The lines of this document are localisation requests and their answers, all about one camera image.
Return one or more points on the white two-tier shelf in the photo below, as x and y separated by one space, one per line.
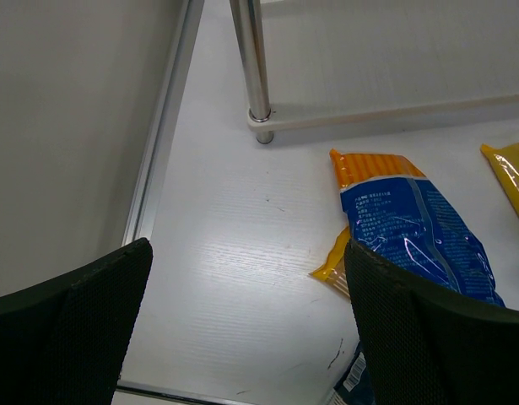
318 63

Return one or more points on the Agnesi blue pasta bag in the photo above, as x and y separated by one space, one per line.
354 388

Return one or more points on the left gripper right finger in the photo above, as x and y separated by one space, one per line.
426 344

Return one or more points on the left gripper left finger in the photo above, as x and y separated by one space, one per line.
64 341

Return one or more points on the yellow pasta bag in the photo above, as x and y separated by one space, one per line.
332 272

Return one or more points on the yellow spaghetti bag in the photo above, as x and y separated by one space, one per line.
504 162

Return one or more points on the blue orange pasta bag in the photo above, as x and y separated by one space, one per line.
397 212

